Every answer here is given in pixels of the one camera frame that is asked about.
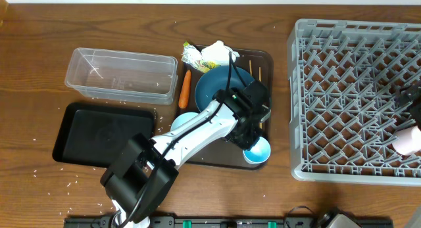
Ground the dark blue plate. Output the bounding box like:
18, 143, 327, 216
195, 66, 254, 112

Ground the blue white cup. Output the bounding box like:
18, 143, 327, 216
243, 137, 271, 164

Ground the white napkin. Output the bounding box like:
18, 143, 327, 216
201, 40, 240, 66

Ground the green yellow snack wrapper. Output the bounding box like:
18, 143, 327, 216
182, 42, 219, 73

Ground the pink white cup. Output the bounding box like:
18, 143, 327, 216
392, 126, 420, 156

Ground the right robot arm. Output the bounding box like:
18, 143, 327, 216
396, 82, 420, 129

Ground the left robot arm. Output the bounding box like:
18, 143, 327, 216
101, 80, 270, 227

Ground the grey dishwasher rack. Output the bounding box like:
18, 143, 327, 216
287, 19, 420, 187

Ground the black waste tray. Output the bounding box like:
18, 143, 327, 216
52, 102, 154, 168

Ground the right wooden chopstick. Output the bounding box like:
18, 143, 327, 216
259, 67, 262, 129

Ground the wooden chopstick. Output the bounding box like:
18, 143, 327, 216
249, 60, 253, 76
259, 67, 262, 129

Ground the left wooden chopstick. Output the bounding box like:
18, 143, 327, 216
249, 60, 253, 76

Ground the brown serving tray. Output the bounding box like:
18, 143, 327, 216
174, 49, 274, 171

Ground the orange carrot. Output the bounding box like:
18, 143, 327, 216
178, 70, 191, 109

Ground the light blue rice bowl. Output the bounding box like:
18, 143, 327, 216
170, 112, 198, 131

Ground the clear plastic bin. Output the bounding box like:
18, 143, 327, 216
64, 47, 178, 105

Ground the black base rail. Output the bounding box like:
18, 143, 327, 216
63, 215, 395, 228

